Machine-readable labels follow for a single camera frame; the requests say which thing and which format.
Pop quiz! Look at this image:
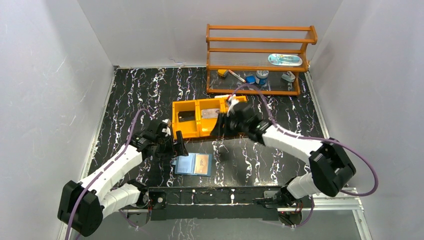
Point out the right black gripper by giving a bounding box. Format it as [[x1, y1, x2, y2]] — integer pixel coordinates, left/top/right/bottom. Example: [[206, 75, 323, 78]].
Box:
[[209, 112, 248, 138]]

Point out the blue card holder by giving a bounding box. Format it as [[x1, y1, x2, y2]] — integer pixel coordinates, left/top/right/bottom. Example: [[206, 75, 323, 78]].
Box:
[[172, 153, 213, 177]]

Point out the yellow three-compartment bin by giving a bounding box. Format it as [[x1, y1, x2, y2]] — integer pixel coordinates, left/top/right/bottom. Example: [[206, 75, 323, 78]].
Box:
[[171, 98, 229, 139]]

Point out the orange wooden shelf rack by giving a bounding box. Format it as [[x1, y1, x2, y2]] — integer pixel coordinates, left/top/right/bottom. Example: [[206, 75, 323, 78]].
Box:
[[205, 24, 318, 96]]

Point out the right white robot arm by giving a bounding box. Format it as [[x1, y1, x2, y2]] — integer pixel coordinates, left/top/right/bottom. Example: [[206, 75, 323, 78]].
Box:
[[210, 98, 356, 207]]

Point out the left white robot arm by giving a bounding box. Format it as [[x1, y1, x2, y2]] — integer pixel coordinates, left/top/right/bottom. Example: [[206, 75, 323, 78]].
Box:
[[57, 119, 188, 237]]

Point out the silver credit card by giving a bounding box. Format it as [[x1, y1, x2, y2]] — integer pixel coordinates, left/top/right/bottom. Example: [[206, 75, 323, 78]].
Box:
[[201, 108, 220, 119]]

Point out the black credit card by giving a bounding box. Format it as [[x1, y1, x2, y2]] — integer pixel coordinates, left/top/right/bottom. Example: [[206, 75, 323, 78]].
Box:
[[177, 110, 196, 123]]

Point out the white rectangular box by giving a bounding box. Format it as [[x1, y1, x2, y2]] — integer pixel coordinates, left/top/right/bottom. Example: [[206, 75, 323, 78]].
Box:
[[214, 94, 230, 99]]

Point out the yellow sponge block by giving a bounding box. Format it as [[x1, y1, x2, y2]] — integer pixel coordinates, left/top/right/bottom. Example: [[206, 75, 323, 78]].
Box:
[[217, 69, 229, 78]]

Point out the white marker pen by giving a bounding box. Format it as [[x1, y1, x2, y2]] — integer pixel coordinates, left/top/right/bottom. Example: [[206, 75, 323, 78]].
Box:
[[228, 69, 246, 83]]

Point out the blue small box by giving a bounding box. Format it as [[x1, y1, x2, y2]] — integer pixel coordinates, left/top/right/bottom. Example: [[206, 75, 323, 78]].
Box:
[[245, 75, 256, 84]]

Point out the grey tape dispenser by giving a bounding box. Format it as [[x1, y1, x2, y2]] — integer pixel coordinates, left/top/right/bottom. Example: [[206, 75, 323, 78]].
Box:
[[281, 71, 296, 83]]

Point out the blue blister pack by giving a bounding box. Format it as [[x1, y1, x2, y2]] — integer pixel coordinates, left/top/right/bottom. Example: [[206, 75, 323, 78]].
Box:
[[267, 53, 303, 67]]

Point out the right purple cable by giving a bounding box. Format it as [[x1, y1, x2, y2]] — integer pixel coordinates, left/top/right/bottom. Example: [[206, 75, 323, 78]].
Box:
[[230, 83, 379, 229]]

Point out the purple cable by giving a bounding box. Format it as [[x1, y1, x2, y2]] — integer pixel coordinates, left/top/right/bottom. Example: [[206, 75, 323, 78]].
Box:
[[230, 83, 379, 229], [64, 108, 155, 240]]

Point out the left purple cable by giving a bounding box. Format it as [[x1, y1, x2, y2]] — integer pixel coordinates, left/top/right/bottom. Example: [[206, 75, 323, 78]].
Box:
[[64, 108, 155, 240]]

